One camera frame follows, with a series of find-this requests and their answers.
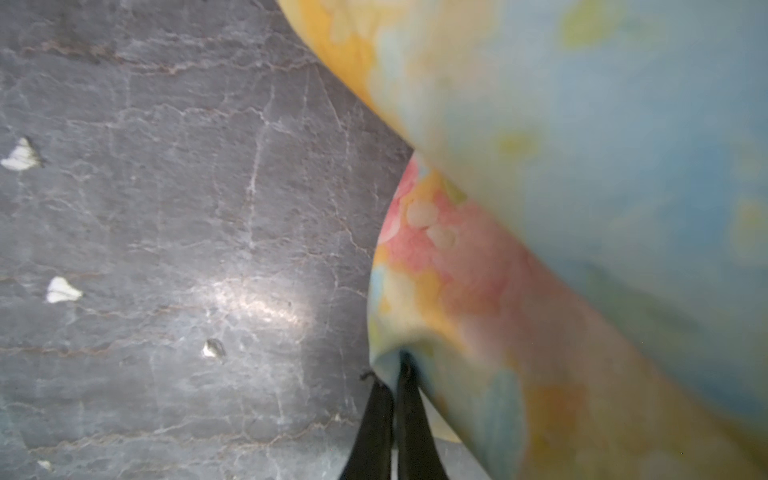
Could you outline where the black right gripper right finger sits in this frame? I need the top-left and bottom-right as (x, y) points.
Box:
(395, 353), (448, 480)

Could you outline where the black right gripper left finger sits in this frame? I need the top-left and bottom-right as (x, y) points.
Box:
(339, 371), (394, 480)

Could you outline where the pastel floral skirt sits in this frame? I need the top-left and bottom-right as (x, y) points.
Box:
(280, 1), (767, 479)

